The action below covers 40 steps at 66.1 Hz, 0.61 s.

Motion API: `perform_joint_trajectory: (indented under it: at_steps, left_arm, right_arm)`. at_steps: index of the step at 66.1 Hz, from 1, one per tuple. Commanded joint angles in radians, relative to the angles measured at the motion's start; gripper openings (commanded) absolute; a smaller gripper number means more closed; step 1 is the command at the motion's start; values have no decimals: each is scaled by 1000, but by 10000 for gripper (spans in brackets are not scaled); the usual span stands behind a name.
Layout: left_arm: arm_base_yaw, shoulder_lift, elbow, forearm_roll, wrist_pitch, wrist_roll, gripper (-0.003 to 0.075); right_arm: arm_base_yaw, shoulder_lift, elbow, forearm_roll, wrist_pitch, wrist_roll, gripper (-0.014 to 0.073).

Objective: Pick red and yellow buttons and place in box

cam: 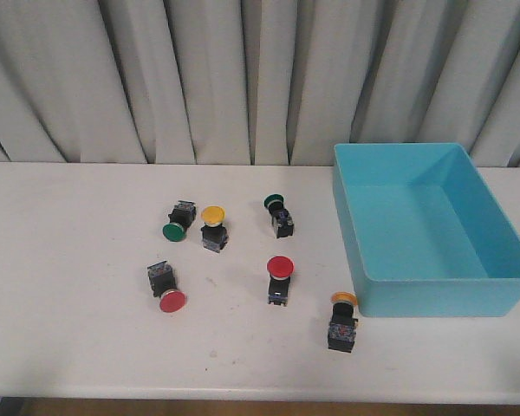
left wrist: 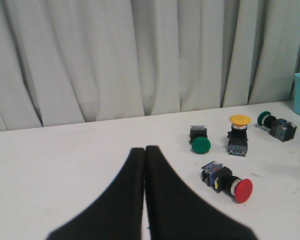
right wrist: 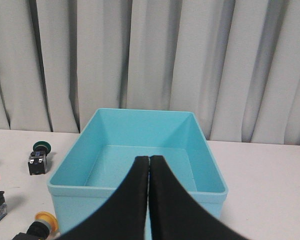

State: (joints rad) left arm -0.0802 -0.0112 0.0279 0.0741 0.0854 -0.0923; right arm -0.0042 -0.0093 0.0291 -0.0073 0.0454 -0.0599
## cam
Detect red push button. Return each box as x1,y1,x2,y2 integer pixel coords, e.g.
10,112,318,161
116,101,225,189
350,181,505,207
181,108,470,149
266,256,295,307
147,261,186,313

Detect light blue plastic box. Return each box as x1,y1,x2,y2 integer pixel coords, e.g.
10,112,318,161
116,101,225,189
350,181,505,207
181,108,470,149
333,143,520,317

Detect green push button centre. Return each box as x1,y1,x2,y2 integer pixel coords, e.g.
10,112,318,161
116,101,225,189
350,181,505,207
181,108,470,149
263,194,295,238

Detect green push button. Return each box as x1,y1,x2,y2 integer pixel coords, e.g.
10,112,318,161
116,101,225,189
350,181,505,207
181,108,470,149
162,200,197,242
263,194,295,238

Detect green push button left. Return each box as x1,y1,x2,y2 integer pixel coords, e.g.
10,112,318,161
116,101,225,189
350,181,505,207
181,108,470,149
162,200,197,242

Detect grey pleated curtain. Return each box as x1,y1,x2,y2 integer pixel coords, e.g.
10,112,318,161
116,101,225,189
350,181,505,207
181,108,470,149
0,1,520,167

